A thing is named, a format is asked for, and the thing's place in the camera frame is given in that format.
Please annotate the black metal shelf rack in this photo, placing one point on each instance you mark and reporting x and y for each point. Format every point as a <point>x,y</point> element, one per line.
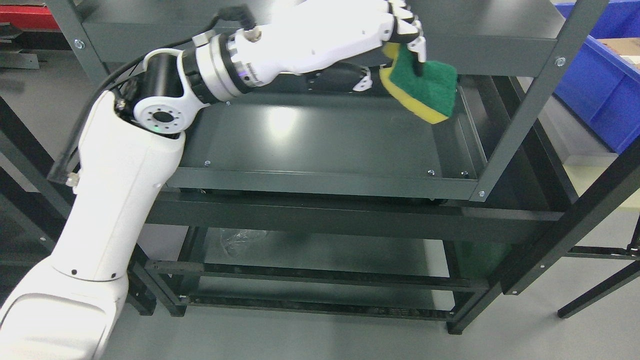
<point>614,186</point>

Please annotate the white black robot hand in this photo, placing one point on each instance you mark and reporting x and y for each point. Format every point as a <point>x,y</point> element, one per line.
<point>316,34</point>

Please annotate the grey metal shelf unit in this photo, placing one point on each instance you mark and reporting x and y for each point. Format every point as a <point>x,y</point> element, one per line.
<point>310,161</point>

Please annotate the green yellow sponge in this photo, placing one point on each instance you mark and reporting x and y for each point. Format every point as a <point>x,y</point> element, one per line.
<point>431,95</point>

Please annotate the blue plastic bin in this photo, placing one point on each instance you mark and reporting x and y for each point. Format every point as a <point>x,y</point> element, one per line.
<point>601,88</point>

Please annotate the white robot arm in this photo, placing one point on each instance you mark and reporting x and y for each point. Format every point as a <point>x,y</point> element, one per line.
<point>131,142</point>

